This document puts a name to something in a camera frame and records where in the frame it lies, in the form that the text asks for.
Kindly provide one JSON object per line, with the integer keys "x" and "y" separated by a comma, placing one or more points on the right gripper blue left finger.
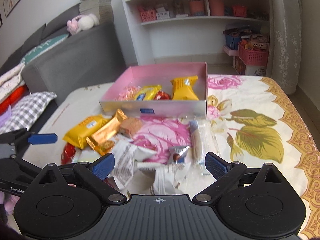
{"x": 91, "y": 177}

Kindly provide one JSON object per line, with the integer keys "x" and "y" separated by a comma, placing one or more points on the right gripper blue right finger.
{"x": 227, "y": 177}

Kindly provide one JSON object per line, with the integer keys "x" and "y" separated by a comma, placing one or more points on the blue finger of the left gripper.
{"x": 39, "y": 139}

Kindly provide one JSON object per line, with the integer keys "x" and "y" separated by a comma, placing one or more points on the orange lotus root chip pack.
{"x": 104, "y": 147}

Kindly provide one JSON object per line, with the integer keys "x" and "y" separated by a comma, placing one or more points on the grey white checked pillow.
{"x": 27, "y": 111}

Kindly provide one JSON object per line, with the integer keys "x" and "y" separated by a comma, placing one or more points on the clear wrapped sandwich cookies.
{"x": 203, "y": 141}

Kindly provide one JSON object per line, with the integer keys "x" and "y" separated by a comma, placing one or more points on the red round-pattern snack pack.
{"x": 68, "y": 153}

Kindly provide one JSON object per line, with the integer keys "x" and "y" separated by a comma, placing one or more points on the gold foil snack pack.
{"x": 108, "y": 130}

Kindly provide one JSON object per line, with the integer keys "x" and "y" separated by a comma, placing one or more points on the large yellow snack pack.
{"x": 77, "y": 135}

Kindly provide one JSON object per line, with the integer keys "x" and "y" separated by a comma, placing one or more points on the small silver foil snack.
{"x": 178, "y": 154}

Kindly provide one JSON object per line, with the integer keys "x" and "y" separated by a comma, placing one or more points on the red folded blanket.
{"x": 15, "y": 96}

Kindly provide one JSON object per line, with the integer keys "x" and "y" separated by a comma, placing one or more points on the clear wrapped wafer biscuit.
{"x": 130, "y": 126}

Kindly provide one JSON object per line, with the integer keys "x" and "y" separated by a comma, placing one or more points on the white silver crumpled snack bag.
{"x": 129, "y": 159}

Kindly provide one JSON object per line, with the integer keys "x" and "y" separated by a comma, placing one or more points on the floral tablecloth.
{"x": 254, "y": 122}

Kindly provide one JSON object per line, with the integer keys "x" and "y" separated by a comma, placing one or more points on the floral folded quilt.
{"x": 10, "y": 81}

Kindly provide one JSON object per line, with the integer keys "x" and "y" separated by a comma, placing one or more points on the pink snack pack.
{"x": 128, "y": 93}

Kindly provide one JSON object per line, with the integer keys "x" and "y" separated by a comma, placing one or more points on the yellow snack pack in box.
{"x": 182, "y": 88}

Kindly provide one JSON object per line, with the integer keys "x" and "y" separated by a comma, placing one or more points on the pink cardboard snack box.
{"x": 162, "y": 105}

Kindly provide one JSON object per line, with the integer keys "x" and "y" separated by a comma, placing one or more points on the small yellow blue snack pack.
{"x": 147, "y": 93}

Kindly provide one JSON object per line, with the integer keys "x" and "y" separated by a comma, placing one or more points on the teal cushion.
{"x": 42, "y": 48}

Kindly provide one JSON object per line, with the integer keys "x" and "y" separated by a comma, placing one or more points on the grey sofa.
{"x": 89, "y": 58}

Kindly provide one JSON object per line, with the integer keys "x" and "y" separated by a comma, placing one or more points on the pink plastic basket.
{"x": 253, "y": 57}

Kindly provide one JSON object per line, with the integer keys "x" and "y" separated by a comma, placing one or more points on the pink white plush toy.
{"x": 82, "y": 23}

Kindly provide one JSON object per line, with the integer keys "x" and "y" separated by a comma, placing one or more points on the blue storage bin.
{"x": 232, "y": 42}

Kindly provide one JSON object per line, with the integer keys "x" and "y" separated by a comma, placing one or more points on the stack of books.
{"x": 102, "y": 9}

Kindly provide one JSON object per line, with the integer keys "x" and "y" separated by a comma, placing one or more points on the white bookshelf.
{"x": 185, "y": 30}

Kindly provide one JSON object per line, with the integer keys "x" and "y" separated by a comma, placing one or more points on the lace curtain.
{"x": 285, "y": 43}

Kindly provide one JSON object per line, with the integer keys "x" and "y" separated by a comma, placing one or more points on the small red shelf basket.
{"x": 147, "y": 14}

